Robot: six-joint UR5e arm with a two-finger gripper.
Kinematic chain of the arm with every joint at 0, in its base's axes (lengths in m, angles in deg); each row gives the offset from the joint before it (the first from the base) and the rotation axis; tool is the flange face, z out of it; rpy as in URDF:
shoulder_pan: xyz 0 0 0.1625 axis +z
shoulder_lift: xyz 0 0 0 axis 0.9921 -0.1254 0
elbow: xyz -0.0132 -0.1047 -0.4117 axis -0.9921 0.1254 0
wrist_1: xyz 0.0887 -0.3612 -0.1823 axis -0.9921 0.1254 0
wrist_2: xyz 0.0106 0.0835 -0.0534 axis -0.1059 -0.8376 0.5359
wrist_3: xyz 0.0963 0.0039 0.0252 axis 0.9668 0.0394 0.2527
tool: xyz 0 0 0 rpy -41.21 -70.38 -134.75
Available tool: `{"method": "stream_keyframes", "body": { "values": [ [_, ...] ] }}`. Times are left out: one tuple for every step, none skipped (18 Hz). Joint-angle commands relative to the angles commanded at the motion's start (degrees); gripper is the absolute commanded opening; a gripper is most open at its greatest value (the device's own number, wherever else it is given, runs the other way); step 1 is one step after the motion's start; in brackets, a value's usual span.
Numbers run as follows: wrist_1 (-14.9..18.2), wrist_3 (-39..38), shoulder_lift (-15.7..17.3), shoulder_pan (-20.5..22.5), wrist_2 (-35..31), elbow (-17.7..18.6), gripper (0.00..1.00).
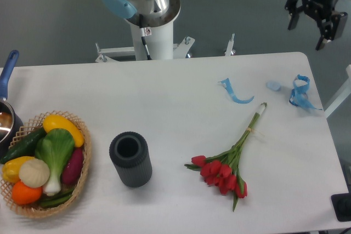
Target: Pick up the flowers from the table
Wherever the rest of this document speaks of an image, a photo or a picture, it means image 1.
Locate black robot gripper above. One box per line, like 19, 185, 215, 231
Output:
285, 0, 348, 50

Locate red tulip bouquet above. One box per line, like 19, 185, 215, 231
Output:
184, 102, 268, 211

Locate light blue round cap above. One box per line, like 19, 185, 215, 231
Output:
266, 81, 281, 92

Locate blue crumpled ribbon tape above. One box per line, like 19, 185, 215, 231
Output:
289, 75, 322, 111

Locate blue curved tape strip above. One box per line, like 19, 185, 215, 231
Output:
218, 78, 254, 104

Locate black device at edge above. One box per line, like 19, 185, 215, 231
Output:
331, 193, 350, 222

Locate dark grey ribbed vase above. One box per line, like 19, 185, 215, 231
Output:
109, 132, 152, 188

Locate purple sweet potato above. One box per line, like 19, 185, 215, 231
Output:
61, 148, 84, 185

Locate yellow squash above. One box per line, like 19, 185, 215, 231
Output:
43, 114, 84, 147

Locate green bok choy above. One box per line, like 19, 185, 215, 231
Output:
35, 128, 75, 196

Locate woven wicker basket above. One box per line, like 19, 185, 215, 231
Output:
1, 111, 92, 219

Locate green cucumber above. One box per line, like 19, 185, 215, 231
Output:
1, 127, 46, 164

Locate green bean pods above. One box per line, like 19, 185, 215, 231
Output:
38, 188, 73, 209

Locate yellow bell pepper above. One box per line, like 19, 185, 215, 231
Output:
2, 156, 34, 183

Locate orange fruit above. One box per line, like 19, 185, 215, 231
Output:
12, 181, 42, 206

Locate white frame at right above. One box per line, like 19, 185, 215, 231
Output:
324, 65, 350, 118

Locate white metal base frame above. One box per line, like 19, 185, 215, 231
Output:
94, 33, 236, 63

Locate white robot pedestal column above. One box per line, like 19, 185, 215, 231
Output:
129, 21, 173, 61

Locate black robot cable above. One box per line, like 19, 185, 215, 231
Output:
138, 14, 152, 61

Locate blue handled saucepan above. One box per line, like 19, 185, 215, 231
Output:
1, 50, 23, 158

